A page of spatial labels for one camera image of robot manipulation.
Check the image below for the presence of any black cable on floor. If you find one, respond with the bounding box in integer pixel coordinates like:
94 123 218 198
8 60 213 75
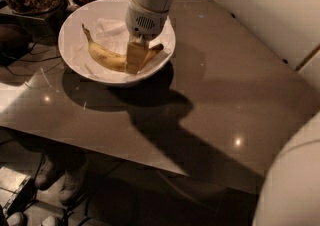
59 161 128 226

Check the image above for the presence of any white ceramic bowl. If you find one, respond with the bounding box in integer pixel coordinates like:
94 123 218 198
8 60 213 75
57 0 177 88

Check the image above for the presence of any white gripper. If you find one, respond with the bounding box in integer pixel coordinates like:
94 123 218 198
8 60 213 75
125 0 168 74

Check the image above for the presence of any black cable on table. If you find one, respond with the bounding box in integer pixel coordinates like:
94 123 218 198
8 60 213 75
0 34 64 78

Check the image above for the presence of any left white shoe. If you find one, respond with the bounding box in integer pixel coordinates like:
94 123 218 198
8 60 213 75
34 155 63 191

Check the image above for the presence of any yellow banana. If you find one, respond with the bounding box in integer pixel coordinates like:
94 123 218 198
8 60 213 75
82 26 164 74

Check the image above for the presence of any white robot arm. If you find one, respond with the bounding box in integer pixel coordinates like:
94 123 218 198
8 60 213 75
126 0 320 226

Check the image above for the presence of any white paper napkin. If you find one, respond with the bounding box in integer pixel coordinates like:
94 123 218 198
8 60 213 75
72 18 175 86

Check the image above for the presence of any silver metal box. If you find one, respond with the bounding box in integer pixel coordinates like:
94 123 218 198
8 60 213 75
0 166 31 216

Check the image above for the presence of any right white shoe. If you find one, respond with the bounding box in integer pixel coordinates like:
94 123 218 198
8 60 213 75
59 163 88 206

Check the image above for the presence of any white shoe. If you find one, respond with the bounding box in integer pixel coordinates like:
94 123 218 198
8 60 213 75
34 155 63 191
59 163 88 206

